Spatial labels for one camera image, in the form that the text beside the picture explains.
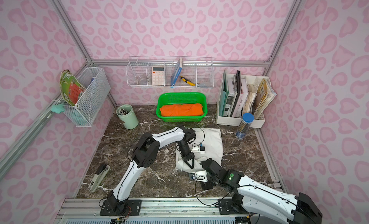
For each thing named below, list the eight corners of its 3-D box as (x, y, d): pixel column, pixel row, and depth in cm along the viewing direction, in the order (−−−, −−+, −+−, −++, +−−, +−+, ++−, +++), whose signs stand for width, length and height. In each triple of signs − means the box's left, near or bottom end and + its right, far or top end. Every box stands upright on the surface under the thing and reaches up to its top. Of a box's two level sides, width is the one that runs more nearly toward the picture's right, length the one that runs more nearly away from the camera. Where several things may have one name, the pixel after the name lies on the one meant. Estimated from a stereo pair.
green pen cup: (124, 129, 107) (114, 113, 94) (128, 118, 114) (119, 102, 100) (137, 129, 107) (128, 113, 93) (140, 118, 114) (132, 102, 100)
